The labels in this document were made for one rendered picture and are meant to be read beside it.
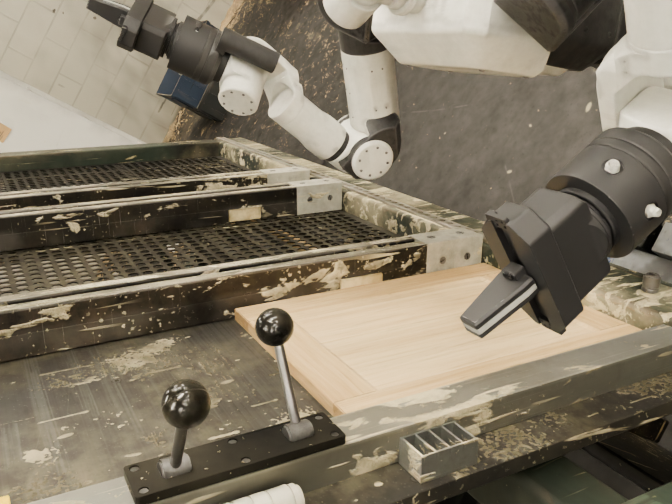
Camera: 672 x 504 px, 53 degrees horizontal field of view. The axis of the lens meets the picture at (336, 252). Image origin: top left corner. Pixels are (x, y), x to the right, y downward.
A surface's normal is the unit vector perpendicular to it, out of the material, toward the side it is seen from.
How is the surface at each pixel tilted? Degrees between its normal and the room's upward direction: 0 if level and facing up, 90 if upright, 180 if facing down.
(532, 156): 0
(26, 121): 90
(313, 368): 60
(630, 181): 55
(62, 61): 90
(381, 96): 90
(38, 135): 90
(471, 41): 82
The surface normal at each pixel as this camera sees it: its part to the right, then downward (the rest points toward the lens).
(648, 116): -0.38, -0.67
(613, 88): -0.75, 0.62
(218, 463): 0.01, -0.95
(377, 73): 0.30, 0.55
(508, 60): 0.18, 0.87
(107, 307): 0.48, 0.27
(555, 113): -0.76, -0.36
